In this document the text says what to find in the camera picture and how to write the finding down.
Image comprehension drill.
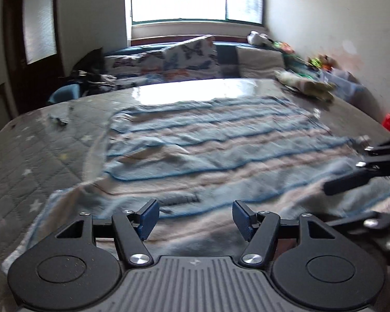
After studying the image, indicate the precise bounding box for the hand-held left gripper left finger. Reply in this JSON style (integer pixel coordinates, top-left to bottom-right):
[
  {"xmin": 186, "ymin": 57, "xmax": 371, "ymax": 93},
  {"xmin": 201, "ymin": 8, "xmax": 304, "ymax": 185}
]
[{"xmin": 54, "ymin": 199, "xmax": 160, "ymax": 267}]

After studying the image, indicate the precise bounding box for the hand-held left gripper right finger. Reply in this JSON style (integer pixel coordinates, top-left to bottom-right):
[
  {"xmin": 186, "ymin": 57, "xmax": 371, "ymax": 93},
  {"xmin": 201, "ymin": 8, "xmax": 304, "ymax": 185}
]
[{"xmin": 232, "ymin": 200, "xmax": 339, "ymax": 267}]

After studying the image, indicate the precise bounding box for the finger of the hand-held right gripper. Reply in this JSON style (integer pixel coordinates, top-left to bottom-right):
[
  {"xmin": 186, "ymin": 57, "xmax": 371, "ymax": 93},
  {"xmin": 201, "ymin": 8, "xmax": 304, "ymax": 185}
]
[
  {"xmin": 324, "ymin": 136, "xmax": 390, "ymax": 196},
  {"xmin": 328, "ymin": 208, "xmax": 390, "ymax": 262}
]

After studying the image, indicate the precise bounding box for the blue pink striped towel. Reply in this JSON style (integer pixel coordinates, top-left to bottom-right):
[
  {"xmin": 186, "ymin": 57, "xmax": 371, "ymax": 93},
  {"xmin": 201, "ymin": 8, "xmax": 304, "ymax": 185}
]
[{"xmin": 2, "ymin": 96, "xmax": 390, "ymax": 267}]

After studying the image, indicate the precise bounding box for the pile of dark clothes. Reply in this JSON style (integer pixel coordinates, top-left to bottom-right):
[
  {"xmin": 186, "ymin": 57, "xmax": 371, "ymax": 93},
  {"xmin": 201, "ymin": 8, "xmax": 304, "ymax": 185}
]
[{"xmin": 65, "ymin": 70, "xmax": 118, "ymax": 93}]

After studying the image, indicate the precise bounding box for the clear plastic box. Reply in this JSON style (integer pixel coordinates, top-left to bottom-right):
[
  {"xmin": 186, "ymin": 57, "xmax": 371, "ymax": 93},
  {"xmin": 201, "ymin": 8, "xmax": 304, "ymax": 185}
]
[{"xmin": 318, "ymin": 68, "xmax": 368, "ymax": 101}]

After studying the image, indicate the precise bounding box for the folded floral cloth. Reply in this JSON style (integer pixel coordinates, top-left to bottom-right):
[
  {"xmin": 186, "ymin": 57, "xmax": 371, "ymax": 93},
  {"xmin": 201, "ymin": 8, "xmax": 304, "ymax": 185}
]
[{"xmin": 275, "ymin": 70, "xmax": 337, "ymax": 103}]

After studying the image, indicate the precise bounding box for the colourful toys pile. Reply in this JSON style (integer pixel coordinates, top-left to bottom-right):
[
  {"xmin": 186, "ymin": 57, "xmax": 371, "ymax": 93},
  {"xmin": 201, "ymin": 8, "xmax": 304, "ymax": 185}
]
[{"xmin": 273, "ymin": 41, "xmax": 334, "ymax": 72}]

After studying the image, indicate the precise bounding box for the grey quilted star table cover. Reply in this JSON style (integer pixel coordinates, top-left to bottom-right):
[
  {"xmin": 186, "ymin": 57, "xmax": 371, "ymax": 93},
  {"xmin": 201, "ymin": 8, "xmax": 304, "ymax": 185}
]
[{"xmin": 0, "ymin": 78, "xmax": 390, "ymax": 312}]

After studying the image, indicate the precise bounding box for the pen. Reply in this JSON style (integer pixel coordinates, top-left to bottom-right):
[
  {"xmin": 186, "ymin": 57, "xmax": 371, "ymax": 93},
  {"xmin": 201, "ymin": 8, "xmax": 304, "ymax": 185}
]
[{"xmin": 49, "ymin": 114, "xmax": 69, "ymax": 128}]

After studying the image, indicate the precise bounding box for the long butterfly print pillow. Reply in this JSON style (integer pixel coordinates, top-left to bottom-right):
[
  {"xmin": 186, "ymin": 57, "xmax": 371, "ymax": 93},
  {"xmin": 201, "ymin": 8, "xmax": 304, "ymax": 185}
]
[
  {"xmin": 117, "ymin": 70, "xmax": 176, "ymax": 87},
  {"xmin": 106, "ymin": 52, "xmax": 168, "ymax": 69}
]

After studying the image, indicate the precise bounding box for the grey pillow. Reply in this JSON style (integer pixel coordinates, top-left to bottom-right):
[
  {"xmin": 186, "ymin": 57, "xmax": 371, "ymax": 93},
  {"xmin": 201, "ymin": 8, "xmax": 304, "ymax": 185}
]
[{"xmin": 236, "ymin": 46, "xmax": 285, "ymax": 79}]

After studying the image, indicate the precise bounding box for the blue sofa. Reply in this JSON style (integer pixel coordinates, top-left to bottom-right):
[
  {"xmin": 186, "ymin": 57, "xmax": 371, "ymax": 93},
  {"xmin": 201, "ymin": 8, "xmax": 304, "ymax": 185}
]
[{"xmin": 49, "ymin": 37, "xmax": 313, "ymax": 105}]

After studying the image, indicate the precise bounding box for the large butterfly print pillow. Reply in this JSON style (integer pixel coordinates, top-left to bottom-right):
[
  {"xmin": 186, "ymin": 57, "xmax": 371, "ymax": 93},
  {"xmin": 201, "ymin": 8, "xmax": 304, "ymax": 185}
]
[{"xmin": 162, "ymin": 35, "xmax": 218, "ymax": 80}]

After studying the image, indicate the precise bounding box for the black bag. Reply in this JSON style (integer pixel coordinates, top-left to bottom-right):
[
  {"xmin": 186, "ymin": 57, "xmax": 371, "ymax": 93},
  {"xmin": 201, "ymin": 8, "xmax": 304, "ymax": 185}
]
[{"xmin": 73, "ymin": 48, "xmax": 105, "ymax": 75}]

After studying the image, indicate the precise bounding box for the white plush toy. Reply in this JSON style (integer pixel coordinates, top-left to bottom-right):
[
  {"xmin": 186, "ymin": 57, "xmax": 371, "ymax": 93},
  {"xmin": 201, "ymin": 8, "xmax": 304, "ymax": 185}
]
[{"xmin": 247, "ymin": 31, "xmax": 270, "ymax": 46}]

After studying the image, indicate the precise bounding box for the dark wooden door frosted glass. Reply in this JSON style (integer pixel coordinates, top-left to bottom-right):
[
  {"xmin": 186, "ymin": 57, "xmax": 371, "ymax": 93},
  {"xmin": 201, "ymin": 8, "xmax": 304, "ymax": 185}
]
[{"xmin": 3, "ymin": 0, "xmax": 66, "ymax": 114}]

